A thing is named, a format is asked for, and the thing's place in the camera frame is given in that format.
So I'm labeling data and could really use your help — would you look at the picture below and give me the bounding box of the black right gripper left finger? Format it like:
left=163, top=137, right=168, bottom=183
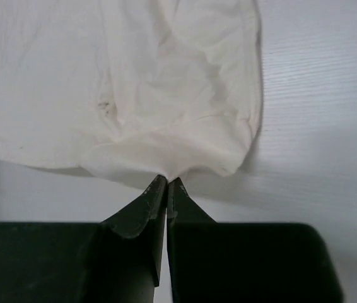
left=0, top=176, right=168, bottom=302

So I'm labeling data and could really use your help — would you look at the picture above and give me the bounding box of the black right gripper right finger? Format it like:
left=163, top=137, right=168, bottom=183
left=167, top=179, right=344, bottom=302

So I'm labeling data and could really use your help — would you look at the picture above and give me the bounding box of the white t-shirt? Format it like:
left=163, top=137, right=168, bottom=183
left=0, top=1, right=262, bottom=184

